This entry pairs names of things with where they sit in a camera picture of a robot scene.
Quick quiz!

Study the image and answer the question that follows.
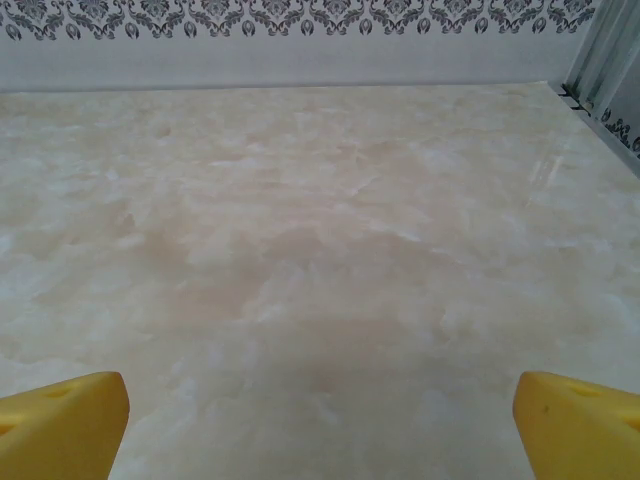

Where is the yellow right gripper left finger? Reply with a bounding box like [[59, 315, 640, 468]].
[[0, 371, 131, 480]]

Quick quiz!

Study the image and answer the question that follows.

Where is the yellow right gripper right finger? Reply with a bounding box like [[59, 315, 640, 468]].
[[514, 370, 640, 480]]

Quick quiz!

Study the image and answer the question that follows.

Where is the aluminium table edge rail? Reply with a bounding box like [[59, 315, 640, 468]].
[[558, 83, 640, 176]]

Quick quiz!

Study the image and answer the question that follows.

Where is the aluminium corner post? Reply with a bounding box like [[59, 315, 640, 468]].
[[563, 0, 640, 109]]

